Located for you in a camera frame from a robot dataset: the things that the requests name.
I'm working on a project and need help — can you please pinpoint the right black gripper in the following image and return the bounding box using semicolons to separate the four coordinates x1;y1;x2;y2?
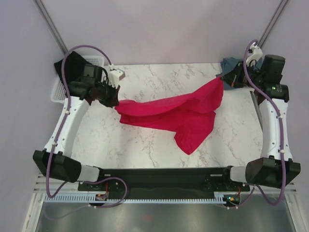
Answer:
220;60;264;88

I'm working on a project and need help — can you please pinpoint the red t shirt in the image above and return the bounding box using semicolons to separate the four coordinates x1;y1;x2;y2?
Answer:
115;78;224;155

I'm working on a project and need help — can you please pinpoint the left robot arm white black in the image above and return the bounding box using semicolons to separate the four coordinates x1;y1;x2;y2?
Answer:
33;64;126;190

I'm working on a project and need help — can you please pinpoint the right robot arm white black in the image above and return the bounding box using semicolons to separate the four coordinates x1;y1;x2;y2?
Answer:
221;55;301;190

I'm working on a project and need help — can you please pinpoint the blue folded t shirt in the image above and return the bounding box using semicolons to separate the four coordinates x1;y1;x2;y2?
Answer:
216;57;263;90

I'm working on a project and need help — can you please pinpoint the black t shirt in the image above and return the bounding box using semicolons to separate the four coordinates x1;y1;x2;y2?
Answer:
64;51;90;85

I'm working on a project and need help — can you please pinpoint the white perforated plastic basket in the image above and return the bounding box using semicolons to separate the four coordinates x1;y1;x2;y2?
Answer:
50;55;105;104

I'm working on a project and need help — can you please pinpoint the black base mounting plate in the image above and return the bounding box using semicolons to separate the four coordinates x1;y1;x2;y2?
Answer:
78;167;250;199

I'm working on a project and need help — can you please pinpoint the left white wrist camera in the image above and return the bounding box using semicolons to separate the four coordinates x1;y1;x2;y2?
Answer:
108;64;126;88

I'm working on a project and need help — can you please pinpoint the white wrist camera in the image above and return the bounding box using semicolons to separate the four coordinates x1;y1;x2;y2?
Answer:
246;43;263;67
108;64;126;88

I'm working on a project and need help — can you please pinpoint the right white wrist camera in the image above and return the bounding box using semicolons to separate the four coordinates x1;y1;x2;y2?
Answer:
246;43;263;67

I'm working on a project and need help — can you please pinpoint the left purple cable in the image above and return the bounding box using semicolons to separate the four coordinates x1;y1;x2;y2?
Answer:
43;44;128;221

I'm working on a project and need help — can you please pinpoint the right aluminium corner rail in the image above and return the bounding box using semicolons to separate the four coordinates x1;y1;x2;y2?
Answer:
253;0;290;48

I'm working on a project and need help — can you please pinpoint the aluminium corner rail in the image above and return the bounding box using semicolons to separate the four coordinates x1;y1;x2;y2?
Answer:
33;0;68;54
253;0;290;48

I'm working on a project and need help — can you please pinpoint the left aluminium corner rail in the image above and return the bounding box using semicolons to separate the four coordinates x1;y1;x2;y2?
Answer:
33;0;68;54

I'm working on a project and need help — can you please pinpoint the light blue cable duct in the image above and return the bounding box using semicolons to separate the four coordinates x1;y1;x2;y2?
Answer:
44;192;241;204

